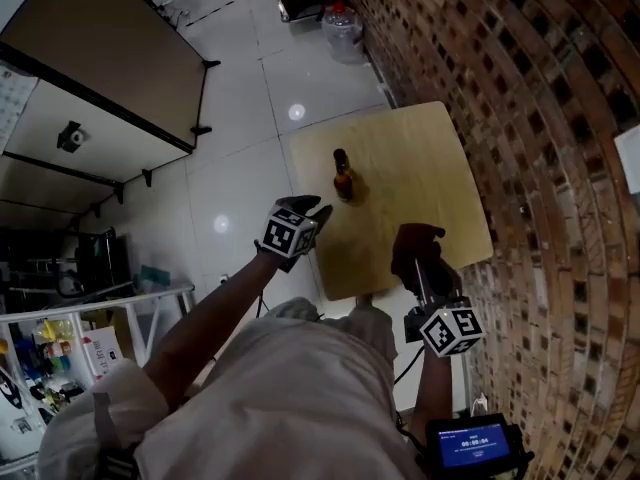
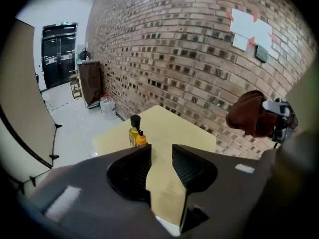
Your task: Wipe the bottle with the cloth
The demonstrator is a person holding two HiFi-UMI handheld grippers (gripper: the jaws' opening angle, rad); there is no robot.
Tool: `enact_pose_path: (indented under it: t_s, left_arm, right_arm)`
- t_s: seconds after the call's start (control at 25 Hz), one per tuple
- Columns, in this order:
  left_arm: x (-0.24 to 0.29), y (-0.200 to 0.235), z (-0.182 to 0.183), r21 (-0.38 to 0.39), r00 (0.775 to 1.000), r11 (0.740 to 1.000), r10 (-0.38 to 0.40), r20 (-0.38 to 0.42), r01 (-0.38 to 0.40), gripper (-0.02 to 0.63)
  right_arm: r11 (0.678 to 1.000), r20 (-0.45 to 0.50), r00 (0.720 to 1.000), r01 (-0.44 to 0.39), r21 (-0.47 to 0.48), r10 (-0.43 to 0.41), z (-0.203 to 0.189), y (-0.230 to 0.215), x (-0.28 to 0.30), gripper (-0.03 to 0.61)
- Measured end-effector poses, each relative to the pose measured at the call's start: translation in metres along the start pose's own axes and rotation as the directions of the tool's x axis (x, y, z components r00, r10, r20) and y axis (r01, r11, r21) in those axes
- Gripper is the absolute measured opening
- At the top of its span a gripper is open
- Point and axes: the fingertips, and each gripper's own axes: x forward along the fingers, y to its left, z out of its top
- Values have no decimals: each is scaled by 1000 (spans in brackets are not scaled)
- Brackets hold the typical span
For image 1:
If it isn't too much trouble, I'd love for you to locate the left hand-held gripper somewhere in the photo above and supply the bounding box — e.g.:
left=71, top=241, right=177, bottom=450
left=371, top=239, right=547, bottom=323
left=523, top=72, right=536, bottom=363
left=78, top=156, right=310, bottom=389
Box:
left=254, top=194, right=334, bottom=273

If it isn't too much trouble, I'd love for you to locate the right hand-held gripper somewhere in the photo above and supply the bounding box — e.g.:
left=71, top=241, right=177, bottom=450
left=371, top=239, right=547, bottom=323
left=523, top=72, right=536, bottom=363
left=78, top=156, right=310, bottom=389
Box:
left=403, top=255, right=486, bottom=359

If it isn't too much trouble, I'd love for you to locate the brown glass bottle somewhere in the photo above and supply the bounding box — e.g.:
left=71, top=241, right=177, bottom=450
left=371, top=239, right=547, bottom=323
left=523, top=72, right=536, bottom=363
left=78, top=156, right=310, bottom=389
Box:
left=332, top=148, right=357, bottom=204

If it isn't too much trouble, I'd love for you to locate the dark red cloth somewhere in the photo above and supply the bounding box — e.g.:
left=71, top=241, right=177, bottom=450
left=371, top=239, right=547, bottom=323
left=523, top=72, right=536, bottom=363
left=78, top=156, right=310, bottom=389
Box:
left=390, top=222, right=447, bottom=290

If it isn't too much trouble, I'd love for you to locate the person's left forearm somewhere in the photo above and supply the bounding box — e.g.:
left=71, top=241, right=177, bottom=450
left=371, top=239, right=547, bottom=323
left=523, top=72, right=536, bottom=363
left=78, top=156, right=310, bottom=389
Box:
left=141, top=251, right=282, bottom=411

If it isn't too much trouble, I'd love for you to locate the person's right forearm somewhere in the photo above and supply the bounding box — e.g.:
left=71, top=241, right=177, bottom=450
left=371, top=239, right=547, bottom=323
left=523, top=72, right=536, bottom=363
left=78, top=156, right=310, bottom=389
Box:
left=408, top=348, right=455, bottom=442

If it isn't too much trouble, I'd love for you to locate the black device with blue screen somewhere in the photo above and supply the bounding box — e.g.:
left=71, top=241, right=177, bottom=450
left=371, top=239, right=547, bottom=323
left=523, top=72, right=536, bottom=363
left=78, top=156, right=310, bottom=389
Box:
left=423, top=412, right=535, bottom=480

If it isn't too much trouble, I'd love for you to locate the clear water jug red cap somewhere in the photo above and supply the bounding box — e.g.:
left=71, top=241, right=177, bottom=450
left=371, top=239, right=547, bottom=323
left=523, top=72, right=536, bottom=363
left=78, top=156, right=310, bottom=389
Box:
left=320, top=1, right=366, bottom=65

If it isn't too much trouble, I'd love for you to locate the person's white shirt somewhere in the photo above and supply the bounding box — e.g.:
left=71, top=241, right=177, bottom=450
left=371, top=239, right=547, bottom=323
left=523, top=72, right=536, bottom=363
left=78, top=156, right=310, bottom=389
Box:
left=36, top=296, right=426, bottom=480

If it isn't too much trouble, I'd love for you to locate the white metal shelf rack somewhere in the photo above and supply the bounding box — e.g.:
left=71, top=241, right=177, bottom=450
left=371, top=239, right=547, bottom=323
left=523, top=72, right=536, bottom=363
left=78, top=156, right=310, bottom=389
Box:
left=0, top=281, right=197, bottom=480

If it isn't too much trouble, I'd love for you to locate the white panel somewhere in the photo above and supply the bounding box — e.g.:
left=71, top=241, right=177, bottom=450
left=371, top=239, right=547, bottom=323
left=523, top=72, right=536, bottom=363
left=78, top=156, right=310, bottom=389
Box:
left=613, top=124, right=640, bottom=195

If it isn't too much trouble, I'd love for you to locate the white box with red print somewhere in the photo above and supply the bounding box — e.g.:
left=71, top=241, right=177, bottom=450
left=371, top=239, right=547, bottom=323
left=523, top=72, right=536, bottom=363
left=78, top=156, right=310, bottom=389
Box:
left=81, top=324, right=125, bottom=385

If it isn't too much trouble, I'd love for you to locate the cream partition panel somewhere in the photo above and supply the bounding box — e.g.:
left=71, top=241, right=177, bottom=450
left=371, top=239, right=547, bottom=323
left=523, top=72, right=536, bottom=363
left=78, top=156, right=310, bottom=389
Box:
left=0, top=75, right=197, bottom=189

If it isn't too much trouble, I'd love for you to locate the tan partition panel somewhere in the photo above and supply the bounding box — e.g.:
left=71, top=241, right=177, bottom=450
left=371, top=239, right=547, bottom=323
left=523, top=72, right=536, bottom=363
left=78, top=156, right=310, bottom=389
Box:
left=0, top=0, right=222, bottom=155

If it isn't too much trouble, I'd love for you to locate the black cable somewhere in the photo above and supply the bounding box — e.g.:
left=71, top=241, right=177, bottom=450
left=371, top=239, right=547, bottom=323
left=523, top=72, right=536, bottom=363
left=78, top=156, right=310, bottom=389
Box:
left=393, top=342, right=427, bottom=387

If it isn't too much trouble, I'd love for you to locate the black equipment frame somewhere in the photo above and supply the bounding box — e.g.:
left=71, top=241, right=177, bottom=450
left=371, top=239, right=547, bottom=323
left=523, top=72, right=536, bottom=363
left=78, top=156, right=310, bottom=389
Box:
left=0, top=225, right=134, bottom=302

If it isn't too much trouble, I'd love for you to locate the grey shoulder strap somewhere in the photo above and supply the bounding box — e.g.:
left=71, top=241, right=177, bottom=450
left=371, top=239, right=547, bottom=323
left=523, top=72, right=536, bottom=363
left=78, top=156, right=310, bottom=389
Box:
left=91, top=390, right=124, bottom=469

